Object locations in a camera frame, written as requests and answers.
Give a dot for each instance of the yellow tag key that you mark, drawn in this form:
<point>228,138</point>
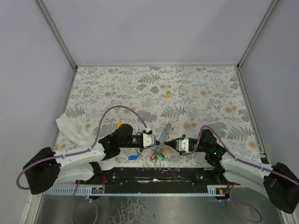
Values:
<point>166,94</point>
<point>119,124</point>

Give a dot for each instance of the yellow tag key near left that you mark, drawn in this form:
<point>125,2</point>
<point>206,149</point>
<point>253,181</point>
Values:
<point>119,124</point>

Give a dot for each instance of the blue tag key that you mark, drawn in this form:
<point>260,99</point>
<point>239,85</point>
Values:
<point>136,156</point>

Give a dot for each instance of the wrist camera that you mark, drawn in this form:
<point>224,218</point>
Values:
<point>148,138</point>
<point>182,145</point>

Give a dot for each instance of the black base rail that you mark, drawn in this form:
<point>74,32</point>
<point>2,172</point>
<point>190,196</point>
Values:
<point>157,180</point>

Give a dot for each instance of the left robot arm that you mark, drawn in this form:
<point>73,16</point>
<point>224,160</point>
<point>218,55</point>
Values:
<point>48,168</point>

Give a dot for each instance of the yellow tag key far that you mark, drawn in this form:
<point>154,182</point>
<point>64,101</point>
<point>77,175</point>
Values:
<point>166,94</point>

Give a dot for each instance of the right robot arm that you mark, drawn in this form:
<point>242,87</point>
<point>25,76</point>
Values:
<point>276,182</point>

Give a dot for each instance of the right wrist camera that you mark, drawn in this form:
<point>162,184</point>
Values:
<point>182,145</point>

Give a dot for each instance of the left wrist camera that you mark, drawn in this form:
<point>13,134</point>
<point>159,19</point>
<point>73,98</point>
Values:
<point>148,138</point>

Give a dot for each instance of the white cloth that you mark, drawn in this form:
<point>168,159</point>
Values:
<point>74,130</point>

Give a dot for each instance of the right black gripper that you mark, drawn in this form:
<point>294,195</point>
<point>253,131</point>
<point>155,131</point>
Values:
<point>174,143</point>

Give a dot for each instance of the floral table mat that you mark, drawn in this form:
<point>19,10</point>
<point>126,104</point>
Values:
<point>199,96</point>

